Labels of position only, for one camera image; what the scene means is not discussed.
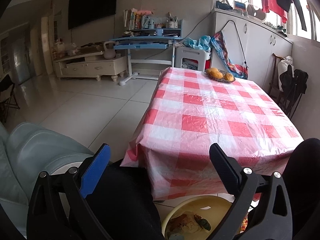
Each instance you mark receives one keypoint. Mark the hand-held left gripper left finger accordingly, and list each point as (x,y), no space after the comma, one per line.
(95,170)

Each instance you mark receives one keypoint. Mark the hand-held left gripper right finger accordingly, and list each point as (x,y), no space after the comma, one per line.
(223,172)

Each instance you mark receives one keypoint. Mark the yellow plastic basin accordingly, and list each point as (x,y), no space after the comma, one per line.
(195,202)

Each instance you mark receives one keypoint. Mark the green plush toy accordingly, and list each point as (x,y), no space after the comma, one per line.
(203,223)

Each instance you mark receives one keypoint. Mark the person's left leg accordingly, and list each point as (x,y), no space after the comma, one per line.
(125,200)

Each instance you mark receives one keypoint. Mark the person's leg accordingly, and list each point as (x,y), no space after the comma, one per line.
(305,180)
(125,200)

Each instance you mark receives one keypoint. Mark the red white checkered tablecloth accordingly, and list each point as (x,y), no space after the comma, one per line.
(212,110)

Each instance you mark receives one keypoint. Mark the grey-green leather armchair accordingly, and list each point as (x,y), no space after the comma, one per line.
(32,150)

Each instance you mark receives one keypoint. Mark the person's right leg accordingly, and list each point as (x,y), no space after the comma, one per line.
(305,180)

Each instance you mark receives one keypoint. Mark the black folding chair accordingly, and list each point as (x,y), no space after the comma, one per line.
(291,105)
(7,85)

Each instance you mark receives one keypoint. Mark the yellow mango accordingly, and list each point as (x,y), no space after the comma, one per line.
(218,75)
(228,76)
(212,70)

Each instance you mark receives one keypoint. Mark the white TV cabinet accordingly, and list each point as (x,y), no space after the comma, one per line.
(95,67)

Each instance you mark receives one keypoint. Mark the grey kettlebell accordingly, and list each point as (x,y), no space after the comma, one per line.
(109,53)

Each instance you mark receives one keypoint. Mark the colourful printed bag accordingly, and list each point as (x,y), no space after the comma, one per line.
(225,52)

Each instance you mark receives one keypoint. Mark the white sack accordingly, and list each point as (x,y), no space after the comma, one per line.
(283,67)

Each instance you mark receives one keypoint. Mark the wooden chair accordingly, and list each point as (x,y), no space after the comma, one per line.
(275,62)

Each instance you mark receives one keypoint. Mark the clear grocery bags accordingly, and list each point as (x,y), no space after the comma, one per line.
(71,48)

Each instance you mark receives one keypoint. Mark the white plastic stool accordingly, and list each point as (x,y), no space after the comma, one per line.
(187,52)

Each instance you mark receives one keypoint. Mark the crumpled blue cloth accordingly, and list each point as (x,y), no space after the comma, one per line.
(197,43)

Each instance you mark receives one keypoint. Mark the blue study desk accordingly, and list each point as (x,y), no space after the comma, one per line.
(140,46)

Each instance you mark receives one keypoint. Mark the row of books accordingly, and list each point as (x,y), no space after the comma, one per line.
(131,20)

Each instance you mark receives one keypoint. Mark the white pen holder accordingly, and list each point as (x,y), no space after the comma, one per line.
(172,24)

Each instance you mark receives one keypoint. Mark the white rounded object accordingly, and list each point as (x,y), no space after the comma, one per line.
(256,12)

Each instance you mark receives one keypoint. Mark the pink plush toy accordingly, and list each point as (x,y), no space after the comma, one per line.
(145,12)

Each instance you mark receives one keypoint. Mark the white wall cabinet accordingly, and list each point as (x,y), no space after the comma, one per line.
(257,45)

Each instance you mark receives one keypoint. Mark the black wall television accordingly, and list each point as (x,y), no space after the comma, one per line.
(92,2)

